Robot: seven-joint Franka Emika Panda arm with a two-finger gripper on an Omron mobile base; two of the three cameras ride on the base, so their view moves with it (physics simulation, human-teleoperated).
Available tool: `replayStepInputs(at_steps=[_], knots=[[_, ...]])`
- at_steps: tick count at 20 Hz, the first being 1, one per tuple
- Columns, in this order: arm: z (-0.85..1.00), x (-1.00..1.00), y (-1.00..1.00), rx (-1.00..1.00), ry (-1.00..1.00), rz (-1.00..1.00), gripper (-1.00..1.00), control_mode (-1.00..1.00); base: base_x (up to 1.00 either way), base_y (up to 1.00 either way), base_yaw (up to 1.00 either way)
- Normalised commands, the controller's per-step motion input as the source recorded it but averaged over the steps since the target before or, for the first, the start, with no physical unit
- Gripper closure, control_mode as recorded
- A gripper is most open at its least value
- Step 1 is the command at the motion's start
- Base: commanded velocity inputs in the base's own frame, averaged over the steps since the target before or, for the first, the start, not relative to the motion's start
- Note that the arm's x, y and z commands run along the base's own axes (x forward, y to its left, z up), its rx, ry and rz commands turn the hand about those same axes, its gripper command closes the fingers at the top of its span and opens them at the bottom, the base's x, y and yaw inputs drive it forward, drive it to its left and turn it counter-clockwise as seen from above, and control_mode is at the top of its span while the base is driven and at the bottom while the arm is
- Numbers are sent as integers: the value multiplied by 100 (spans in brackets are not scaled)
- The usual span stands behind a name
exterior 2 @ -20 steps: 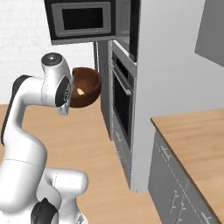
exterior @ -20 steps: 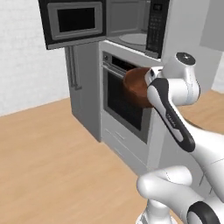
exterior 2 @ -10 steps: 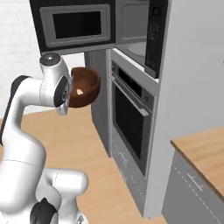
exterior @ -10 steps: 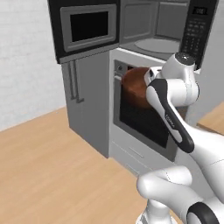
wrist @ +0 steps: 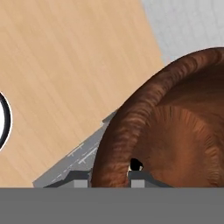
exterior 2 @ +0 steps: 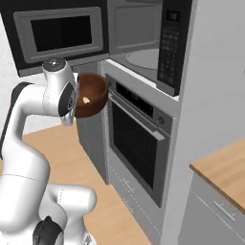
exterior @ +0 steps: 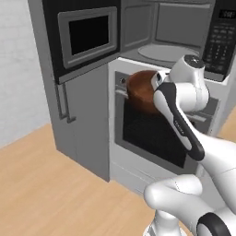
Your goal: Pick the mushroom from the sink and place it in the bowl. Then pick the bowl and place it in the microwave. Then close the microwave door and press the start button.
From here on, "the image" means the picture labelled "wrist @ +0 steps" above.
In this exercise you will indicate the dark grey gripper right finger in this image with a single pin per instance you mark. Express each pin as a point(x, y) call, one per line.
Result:
point(140, 176)

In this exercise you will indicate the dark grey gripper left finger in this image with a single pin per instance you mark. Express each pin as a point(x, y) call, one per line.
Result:
point(78, 176)

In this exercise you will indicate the brown wooden bowl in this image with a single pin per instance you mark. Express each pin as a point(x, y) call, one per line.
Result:
point(180, 128)

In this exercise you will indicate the white round black-ringed object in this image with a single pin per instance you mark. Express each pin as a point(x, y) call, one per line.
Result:
point(3, 122)

